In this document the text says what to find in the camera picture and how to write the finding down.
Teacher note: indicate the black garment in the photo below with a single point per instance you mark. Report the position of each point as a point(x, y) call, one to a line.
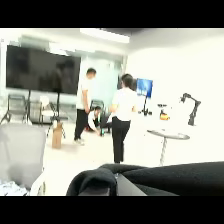
point(186, 178)

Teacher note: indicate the black frame chair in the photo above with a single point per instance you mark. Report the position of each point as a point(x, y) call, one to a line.
point(16, 105)

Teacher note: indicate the white chair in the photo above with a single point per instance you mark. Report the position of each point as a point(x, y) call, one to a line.
point(46, 106)

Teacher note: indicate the black robot arm on stand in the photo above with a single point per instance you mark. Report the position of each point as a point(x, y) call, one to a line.
point(193, 111)

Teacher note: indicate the person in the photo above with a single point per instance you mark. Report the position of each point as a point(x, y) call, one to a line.
point(93, 118)
point(122, 110)
point(83, 100)

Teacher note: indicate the blue monitor on stand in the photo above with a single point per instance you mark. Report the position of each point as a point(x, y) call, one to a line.
point(144, 87)

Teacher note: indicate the long ceiling lamp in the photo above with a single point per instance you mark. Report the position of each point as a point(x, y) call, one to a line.
point(105, 35)

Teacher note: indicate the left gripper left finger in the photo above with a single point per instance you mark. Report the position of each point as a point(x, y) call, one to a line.
point(95, 191)

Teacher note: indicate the brown cardboard box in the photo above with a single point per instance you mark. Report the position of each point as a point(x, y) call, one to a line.
point(57, 136)

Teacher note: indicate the large black wall screen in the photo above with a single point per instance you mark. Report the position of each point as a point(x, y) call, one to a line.
point(40, 70)

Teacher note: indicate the round table on post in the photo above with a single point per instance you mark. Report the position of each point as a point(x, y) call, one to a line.
point(168, 135)

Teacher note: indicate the grey office chair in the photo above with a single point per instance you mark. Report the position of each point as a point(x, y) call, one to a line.
point(20, 150)

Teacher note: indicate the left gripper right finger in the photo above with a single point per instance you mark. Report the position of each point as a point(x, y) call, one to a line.
point(128, 189)

